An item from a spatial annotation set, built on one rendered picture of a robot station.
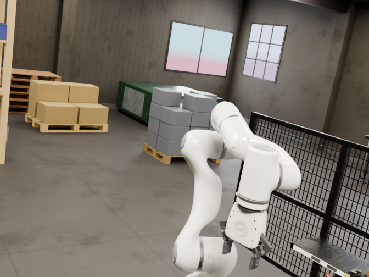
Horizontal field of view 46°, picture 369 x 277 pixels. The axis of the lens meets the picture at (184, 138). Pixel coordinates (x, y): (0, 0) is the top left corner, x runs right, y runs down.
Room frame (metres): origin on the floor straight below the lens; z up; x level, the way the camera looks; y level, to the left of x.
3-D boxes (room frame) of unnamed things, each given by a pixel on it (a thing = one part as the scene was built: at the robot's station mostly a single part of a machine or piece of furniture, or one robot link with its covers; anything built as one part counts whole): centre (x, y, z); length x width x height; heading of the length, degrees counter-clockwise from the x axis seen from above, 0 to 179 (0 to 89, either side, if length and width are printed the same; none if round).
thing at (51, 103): (7.94, 2.21, 0.39); 1.34 x 0.94 x 0.77; 126
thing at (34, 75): (8.83, 3.34, 0.40); 1.11 x 0.76 x 0.79; 125
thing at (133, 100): (10.24, 0.51, 0.37); 1.89 x 1.73 x 0.75; 125
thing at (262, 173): (1.10, -0.21, 1.59); 0.09 x 0.08 x 0.13; 104
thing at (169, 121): (7.15, -0.01, 0.54); 1.09 x 0.74 x 1.09; 125
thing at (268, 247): (1.07, -0.24, 1.42); 0.08 x 0.01 x 0.06; 49
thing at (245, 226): (1.10, -0.20, 1.45); 0.10 x 0.07 x 0.11; 49
